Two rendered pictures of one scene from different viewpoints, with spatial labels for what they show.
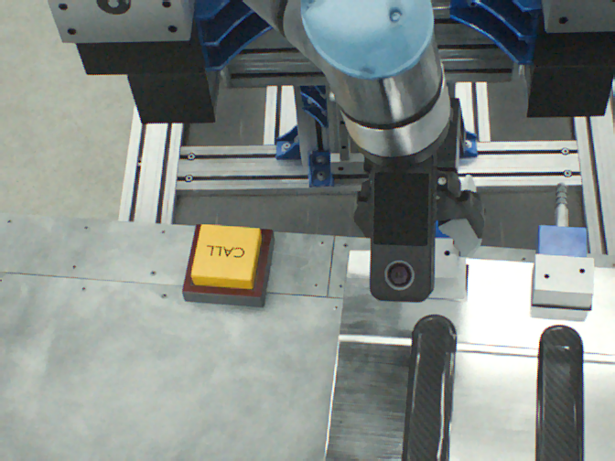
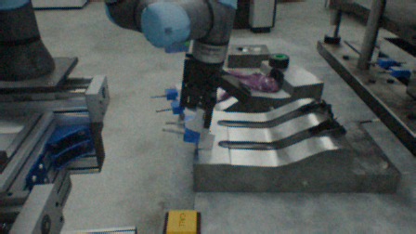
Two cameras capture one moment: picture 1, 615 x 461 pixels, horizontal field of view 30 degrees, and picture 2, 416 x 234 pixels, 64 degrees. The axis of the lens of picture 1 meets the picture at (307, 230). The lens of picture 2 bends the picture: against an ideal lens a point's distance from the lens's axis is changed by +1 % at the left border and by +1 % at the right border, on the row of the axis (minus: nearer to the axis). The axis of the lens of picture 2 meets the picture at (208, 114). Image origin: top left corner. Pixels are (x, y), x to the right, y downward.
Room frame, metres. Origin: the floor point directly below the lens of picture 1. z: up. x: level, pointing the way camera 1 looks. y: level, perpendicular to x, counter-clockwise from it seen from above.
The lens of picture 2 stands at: (0.66, 0.58, 1.37)
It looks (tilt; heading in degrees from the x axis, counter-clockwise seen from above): 29 degrees down; 257
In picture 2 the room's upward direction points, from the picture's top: straight up
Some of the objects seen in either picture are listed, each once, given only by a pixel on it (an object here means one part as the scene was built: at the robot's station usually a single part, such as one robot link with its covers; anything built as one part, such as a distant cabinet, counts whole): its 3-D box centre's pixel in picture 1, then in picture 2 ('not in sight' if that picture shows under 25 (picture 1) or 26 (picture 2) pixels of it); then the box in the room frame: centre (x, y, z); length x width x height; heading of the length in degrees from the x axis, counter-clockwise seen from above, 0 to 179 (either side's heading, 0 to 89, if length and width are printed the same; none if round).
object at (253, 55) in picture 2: not in sight; (247, 56); (0.11, -0.89, 0.84); 0.20 x 0.15 x 0.07; 167
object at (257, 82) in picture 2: not in sight; (242, 81); (0.28, -0.47, 0.90); 0.26 x 0.18 x 0.08; 4
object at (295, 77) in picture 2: not in sight; (242, 90); (0.28, -0.47, 0.86); 0.50 x 0.26 x 0.11; 4
